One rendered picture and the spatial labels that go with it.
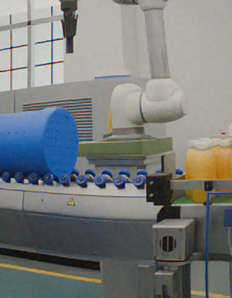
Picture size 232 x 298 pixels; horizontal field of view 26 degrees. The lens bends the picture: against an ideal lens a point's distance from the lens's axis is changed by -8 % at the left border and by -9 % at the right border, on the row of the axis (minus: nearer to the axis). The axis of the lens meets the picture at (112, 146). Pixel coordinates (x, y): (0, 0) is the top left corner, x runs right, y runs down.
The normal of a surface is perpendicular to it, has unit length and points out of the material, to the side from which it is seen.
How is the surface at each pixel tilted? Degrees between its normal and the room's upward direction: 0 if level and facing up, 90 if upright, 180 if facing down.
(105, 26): 90
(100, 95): 90
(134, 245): 109
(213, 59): 90
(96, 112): 90
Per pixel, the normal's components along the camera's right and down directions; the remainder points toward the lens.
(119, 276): -0.48, 0.07
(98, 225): -0.40, 0.40
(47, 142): 0.90, -0.01
